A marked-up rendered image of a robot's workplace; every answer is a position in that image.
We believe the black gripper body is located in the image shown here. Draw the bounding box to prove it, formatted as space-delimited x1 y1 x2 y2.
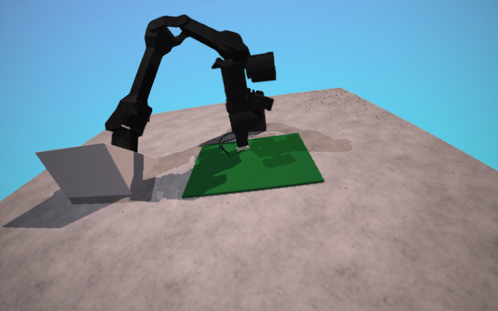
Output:
224 83 259 130

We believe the green circuit board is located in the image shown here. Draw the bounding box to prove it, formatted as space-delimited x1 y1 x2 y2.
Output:
182 133 324 198

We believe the black square cooling fan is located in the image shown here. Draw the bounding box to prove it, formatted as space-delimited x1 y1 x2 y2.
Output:
247 107 266 132

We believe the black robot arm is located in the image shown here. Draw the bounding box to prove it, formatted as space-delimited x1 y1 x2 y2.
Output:
105 14 276 152

